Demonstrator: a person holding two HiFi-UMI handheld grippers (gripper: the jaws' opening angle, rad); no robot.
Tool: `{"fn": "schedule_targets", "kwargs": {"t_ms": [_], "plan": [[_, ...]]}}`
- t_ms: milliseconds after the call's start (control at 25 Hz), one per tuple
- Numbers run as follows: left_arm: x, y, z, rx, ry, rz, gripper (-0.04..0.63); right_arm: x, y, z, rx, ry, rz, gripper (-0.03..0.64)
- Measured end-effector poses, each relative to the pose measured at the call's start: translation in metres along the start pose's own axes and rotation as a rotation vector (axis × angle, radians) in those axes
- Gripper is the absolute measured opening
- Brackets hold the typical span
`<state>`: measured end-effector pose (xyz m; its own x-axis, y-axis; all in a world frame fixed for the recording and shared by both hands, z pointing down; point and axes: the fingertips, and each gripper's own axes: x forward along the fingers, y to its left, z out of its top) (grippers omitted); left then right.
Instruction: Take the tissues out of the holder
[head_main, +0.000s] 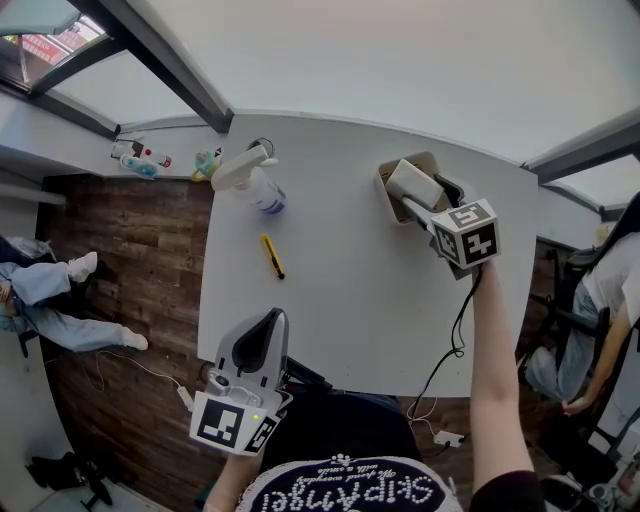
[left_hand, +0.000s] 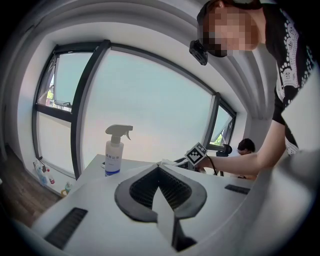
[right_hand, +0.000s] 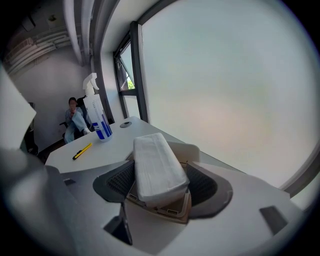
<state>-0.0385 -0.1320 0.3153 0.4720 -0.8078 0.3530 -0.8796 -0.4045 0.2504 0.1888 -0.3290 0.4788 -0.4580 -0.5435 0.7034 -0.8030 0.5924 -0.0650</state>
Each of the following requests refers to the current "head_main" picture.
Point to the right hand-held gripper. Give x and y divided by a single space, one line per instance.
467 235

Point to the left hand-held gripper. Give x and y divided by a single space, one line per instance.
220 425

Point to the white rectangular block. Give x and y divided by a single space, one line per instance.
415 182

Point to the beige square tray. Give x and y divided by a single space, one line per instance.
387 190

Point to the person's right forearm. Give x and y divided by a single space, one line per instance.
495 350

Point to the person's left forearm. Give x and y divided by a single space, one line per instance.
230 480

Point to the black chest-mounted device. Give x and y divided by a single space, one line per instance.
310 372

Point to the white power adapter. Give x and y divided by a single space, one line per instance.
185 397

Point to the yellow utility knife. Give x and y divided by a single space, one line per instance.
272 256

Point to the light grey table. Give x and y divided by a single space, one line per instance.
350 300

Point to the person's black printed top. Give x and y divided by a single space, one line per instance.
340 425

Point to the white spray bottle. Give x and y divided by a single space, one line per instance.
260 192

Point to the black office chair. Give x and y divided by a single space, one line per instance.
87 300
575 320

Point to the green and yellow cup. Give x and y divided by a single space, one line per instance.
205 162

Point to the white power strip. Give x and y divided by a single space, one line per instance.
447 438

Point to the red-capped plastic bottle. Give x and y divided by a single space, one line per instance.
157 159

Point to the blue wipes pack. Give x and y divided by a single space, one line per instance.
137 166

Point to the white window ledge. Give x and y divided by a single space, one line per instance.
180 140

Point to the dark-framed window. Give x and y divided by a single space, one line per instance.
172 70

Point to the black round object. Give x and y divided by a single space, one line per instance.
562 492

